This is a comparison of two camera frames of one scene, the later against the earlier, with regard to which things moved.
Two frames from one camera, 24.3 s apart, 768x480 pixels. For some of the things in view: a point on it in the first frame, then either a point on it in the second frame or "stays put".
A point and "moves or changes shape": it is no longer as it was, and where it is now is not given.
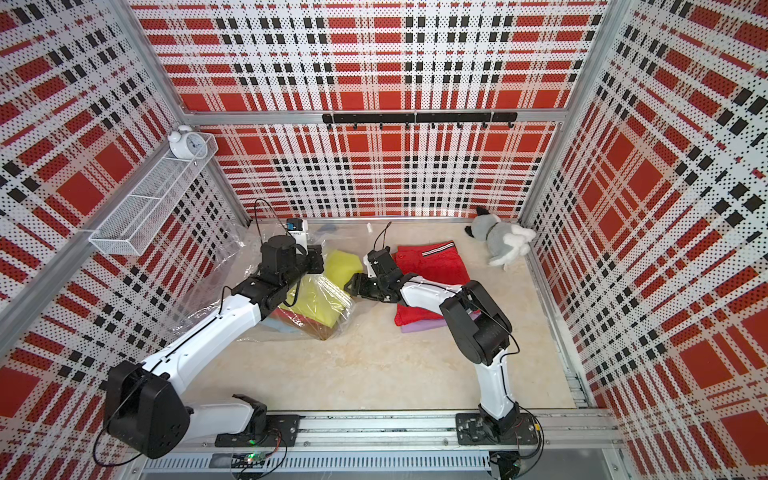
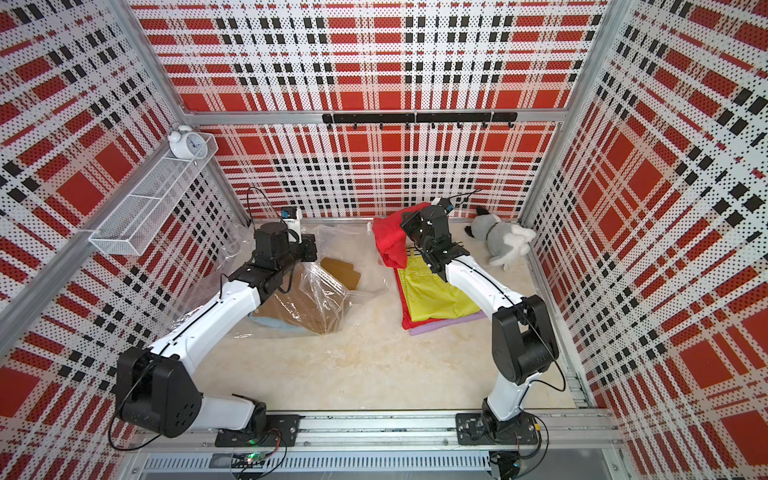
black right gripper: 358,286 -> 411,221
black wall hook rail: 423,117 stays put
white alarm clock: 186,144 stays put
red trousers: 300,323 -> 391,236
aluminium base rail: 574,445 stays put
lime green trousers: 324,297 moves or changes shape
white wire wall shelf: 131,226 stays put
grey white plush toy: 506,243 stays put
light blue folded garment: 281,325 stays put
